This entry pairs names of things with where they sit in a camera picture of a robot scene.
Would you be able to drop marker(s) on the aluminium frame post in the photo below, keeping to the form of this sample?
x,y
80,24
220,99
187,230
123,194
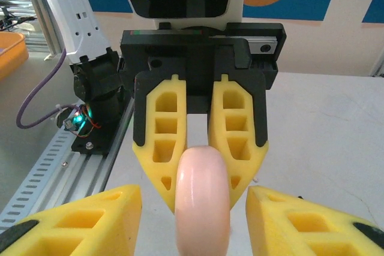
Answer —
x,y
39,13

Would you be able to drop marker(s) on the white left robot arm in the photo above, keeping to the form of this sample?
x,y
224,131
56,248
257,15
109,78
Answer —
x,y
69,13

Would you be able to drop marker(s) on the small circuit board with LED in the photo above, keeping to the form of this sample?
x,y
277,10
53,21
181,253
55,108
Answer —
x,y
70,124

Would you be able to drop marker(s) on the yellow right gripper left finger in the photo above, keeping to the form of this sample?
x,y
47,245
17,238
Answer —
x,y
120,223

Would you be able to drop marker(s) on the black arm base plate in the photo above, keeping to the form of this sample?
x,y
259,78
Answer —
x,y
99,148

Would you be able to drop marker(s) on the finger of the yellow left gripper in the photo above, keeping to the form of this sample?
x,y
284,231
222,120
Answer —
x,y
220,130
150,160

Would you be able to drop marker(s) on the long aluminium base rail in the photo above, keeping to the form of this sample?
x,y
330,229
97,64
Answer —
x,y
90,172

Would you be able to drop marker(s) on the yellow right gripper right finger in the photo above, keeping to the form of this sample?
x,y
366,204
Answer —
x,y
264,226

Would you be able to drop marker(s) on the orange plastic bin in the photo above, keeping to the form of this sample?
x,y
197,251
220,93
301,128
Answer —
x,y
12,58

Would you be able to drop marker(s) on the pink earbud charging case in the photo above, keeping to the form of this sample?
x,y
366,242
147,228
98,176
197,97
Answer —
x,y
201,196

